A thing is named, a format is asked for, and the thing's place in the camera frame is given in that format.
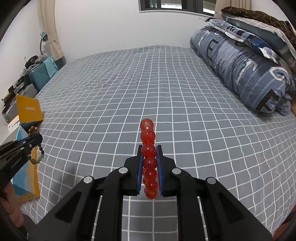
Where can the grey hard suitcase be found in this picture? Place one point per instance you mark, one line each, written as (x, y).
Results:
(11, 101)

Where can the teal suitcase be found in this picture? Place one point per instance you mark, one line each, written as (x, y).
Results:
(41, 74)

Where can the dark framed window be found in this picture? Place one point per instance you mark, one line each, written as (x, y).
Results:
(206, 7)

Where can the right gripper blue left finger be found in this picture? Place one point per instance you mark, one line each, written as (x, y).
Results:
(139, 159)

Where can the blue yellow cardboard box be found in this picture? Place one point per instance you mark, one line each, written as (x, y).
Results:
(25, 181)

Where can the brown fuzzy blanket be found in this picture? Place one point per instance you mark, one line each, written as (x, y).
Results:
(260, 16)

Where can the person's left hand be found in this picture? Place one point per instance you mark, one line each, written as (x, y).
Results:
(12, 206)

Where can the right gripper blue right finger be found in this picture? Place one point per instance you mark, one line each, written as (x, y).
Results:
(159, 168)

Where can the rolled blue grey duvet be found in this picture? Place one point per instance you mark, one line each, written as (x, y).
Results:
(261, 84)

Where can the beige curtain left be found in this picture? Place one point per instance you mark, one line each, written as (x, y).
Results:
(46, 12)

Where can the blue patterned pillow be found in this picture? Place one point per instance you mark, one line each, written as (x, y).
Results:
(267, 41)

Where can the wooden headboard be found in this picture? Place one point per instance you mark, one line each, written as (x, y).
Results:
(293, 108)

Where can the dark clutter pile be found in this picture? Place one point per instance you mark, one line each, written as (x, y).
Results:
(24, 84)

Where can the blue desk lamp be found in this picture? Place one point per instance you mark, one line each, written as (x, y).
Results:
(44, 38)

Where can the grey checked bed sheet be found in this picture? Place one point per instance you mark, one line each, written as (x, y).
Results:
(93, 107)

